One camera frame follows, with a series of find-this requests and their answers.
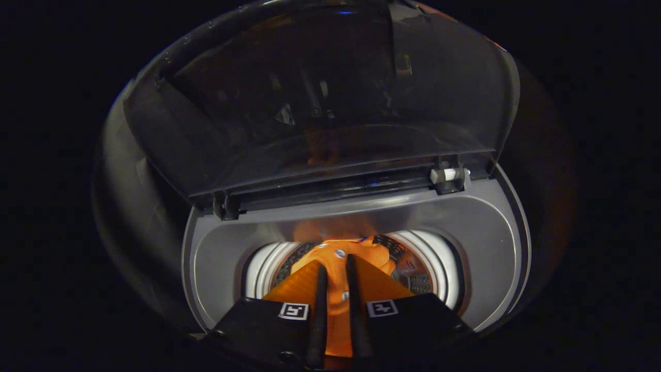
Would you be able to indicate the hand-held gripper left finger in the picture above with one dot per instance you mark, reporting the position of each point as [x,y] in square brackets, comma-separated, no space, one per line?
[317,320]

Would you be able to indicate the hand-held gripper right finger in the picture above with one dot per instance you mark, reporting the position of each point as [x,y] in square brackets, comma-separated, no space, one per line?
[359,320]

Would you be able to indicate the yellow polo shirt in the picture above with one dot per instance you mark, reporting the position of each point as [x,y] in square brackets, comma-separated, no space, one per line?
[336,289]

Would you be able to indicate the grey washing machine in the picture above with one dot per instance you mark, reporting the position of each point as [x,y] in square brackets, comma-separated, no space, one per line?
[475,232]

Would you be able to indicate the dark transparent washing machine lid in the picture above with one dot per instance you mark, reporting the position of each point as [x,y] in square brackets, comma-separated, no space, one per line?
[310,77]

